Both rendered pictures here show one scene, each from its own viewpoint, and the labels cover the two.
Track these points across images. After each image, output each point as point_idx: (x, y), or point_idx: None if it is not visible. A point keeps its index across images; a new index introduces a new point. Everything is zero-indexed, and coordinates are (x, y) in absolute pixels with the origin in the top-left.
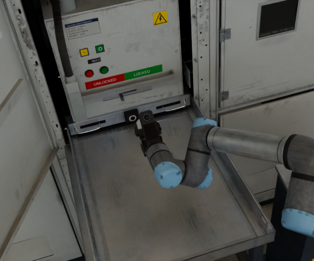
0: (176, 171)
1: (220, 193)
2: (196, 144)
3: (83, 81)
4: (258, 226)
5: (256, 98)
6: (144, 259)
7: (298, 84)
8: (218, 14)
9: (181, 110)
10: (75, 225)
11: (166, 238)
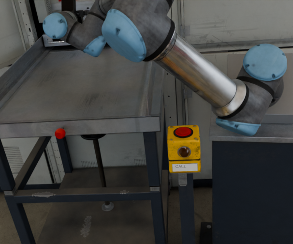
0: (58, 18)
1: (131, 88)
2: (93, 7)
3: None
4: (146, 110)
5: (220, 41)
6: (26, 115)
7: (268, 35)
8: None
9: None
10: (47, 146)
11: (57, 107)
